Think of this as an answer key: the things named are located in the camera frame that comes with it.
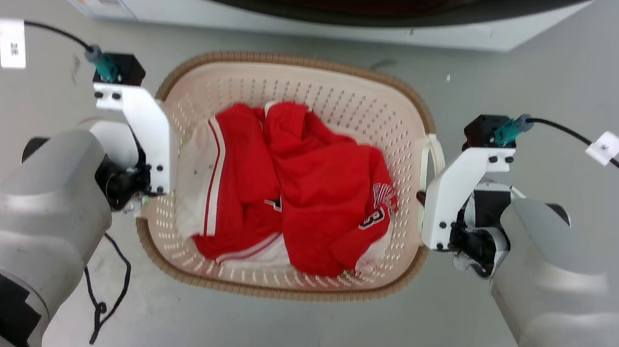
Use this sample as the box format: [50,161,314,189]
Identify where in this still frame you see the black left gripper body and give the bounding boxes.
[90,128,174,220]

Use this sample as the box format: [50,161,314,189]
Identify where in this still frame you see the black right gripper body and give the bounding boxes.
[443,183,521,282]

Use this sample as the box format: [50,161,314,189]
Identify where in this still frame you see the beige plastic laundry basket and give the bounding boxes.
[126,36,459,323]

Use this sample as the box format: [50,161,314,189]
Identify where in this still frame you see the red shorts with white stripes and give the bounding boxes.
[186,99,315,277]

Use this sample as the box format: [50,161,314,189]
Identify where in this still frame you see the red basketball jersey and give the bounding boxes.
[240,98,413,288]

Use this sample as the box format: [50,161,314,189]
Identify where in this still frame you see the blue energy label sticker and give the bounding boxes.
[56,0,140,25]

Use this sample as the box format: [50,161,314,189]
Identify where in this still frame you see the white right camera bracket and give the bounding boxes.
[417,135,518,262]

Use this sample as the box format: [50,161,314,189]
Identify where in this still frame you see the white camera bracket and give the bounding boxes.
[417,135,518,262]
[77,78,190,200]

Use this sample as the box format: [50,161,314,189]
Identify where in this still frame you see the white left camera bracket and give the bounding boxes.
[77,78,190,200]

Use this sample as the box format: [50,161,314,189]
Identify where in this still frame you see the thin black dangling cable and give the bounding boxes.
[71,229,138,347]

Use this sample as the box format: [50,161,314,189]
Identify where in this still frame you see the white right cable tag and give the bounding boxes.
[583,128,619,169]

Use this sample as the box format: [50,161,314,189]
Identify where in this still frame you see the white cable tag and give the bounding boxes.
[583,128,619,169]
[0,16,34,73]

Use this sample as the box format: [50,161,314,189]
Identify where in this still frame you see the black left camera cable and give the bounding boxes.
[0,15,98,66]

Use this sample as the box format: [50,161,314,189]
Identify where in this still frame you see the white left cable tag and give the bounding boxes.
[0,16,34,73]

